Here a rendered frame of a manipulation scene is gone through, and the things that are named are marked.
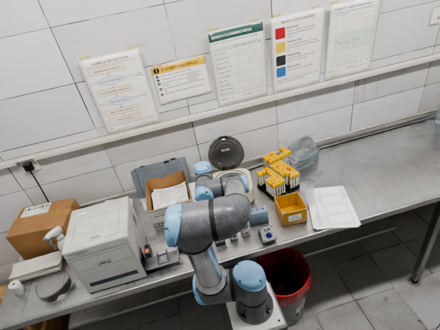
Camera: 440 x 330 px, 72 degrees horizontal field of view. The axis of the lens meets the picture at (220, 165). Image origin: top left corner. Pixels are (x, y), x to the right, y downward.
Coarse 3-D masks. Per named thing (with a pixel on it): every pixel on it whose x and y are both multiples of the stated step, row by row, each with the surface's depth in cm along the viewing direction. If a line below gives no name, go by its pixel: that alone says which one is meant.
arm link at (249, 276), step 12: (240, 264) 113; (252, 264) 113; (240, 276) 109; (252, 276) 109; (264, 276) 110; (240, 288) 108; (252, 288) 106; (264, 288) 110; (240, 300) 111; (252, 300) 110; (264, 300) 114
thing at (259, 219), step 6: (252, 210) 156; (258, 210) 156; (264, 210) 155; (252, 216) 155; (258, 216) 156; (264, 216) 157; (252, 222) 158; (258, 222) 158; (264, 222) 159; (252, 228) 159; (258, 228) 159
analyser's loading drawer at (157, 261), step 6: (156, 252) 148; (168, 252) 150; (174, 252) 150; (150, 258) 149; (156, 258) 145; (162, 258) 148; (168, 258) 148; (174, 258) 147; (180, 258) 148; (144, 264) 147; (150, 264) 146; (156, 264) 146; (162, 264) 145; (168, 264) 146
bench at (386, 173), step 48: (384, 144) 200; (432, 144) 192; (384, 192) 166; (432, 192) 160; (240, 240) 154; (288, 240) 150; (336, 240) 218; (432, 240) 185; (48, 288) 149; (144, 288) 143; (192, 288) 205
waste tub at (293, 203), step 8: (296, 192) 162; (280, 200) 163; (288, 200) 164; (296, 200) 165; (280, 208) 167; (288, 208) 166; (296, 208) 165; (304, 208) 152; (280, 216) 156; (288, 216) 153; (296, 216) 154; (304, 216) 155; (288, 224) 156; (296, 224) 157
